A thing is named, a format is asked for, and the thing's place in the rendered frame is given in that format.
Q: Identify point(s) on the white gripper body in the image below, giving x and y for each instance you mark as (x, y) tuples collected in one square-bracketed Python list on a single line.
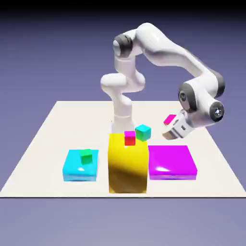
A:
[(174, 132)]

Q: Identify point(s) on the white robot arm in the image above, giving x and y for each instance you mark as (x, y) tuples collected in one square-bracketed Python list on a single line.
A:
[(125, 67)]

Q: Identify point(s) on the small red cube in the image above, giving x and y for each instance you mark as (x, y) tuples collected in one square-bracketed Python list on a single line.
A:
[(169, 118), (130, 138)]

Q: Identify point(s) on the small teal cube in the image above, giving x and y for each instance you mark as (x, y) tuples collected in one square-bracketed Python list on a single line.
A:
[(143, 133)]

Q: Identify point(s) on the small green cube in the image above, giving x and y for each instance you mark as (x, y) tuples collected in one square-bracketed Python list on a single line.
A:
[(86, 157)]

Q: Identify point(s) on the large magenta box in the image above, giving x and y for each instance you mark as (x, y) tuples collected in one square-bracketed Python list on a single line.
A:
[(171, 161)]

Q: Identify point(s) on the large yellow box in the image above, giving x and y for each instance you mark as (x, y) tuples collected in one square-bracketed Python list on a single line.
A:
[(127, 169)]

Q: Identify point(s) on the large cyan box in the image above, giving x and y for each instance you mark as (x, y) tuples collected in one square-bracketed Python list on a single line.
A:
[(76, 171)]

